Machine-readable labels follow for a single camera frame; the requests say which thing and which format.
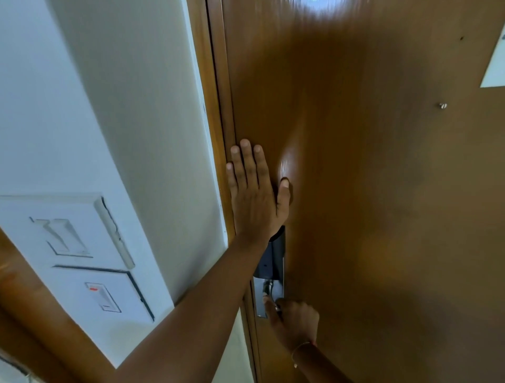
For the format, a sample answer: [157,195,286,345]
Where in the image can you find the silver door lock plate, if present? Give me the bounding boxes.
[252,257,285,319]

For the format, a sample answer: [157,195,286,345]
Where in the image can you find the person's left forearm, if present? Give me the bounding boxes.
[114,235,274,383]

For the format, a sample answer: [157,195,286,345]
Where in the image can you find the black door lock body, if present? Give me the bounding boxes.
[253,226,286,281]

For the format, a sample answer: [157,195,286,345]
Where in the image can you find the white wall switch plate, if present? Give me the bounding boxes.
[0,193,136,271]

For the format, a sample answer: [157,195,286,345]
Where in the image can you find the white switch plate red mark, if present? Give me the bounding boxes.
[39,265,155,329]

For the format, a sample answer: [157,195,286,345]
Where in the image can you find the brown wooden door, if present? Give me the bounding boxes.
[205,0,505,383]

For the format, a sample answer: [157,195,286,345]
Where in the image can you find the thin thread bracelet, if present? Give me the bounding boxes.
[291,341,317,369]

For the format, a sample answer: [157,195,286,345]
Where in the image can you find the metal door handle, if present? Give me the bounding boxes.
[262,279,283,313]

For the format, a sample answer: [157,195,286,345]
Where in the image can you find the person's right hand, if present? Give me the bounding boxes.
[262,294,320,354]

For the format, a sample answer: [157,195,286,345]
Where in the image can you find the white paper sheet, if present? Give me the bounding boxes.
[480,32,505,88]

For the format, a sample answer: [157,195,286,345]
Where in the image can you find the person's right forearm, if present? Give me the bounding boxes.
[292,342,354,383]

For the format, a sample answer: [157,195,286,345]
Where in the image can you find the person's left hand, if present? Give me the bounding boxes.
[226,138,291,242]

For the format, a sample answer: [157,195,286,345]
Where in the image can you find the brown wooden door frame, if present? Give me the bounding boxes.
[185,0,262,383]

